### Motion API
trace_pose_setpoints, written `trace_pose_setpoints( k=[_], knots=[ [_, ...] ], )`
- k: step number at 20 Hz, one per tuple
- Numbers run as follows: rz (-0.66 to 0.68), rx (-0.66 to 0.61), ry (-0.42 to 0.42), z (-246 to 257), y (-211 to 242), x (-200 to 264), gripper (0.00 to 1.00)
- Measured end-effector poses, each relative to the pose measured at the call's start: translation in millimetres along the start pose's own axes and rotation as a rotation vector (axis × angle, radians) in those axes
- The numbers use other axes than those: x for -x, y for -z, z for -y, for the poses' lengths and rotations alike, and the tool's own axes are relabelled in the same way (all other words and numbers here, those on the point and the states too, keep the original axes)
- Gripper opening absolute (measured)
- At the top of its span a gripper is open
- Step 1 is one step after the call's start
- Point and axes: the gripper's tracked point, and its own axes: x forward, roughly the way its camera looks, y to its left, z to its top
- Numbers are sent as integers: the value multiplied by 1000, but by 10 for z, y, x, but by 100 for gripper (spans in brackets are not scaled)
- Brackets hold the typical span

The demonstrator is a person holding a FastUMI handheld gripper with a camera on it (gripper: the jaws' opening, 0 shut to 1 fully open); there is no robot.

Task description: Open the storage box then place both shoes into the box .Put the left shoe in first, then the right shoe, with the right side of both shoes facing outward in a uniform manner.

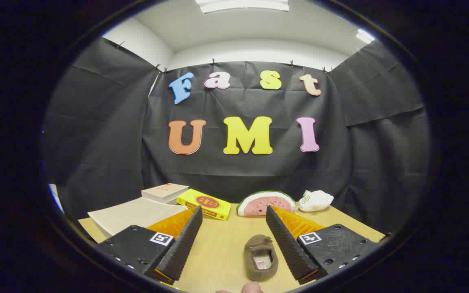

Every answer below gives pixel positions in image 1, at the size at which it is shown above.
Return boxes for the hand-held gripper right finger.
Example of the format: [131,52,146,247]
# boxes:
[265,205,388,285]

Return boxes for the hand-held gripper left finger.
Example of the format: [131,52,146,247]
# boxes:
[97,206,203,284]

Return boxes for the brown fuzzy shoe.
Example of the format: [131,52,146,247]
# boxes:
[244,234,279,282]

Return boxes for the cream storage box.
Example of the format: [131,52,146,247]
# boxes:
[87,197,189,239]

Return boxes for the watermelon slice plush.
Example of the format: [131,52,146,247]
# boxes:
[237,190,298,217]

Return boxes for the yellow book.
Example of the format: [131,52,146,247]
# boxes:
[176,188,232,221]

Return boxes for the white plush toy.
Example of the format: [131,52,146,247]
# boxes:
[298,190,335,212]

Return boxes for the beige book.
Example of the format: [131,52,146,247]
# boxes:
[141,183,189,204]

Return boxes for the small ceiling light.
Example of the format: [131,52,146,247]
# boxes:
[355,28,376,44]

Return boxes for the long ceiling light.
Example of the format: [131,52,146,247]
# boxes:
[195,0,290,14]

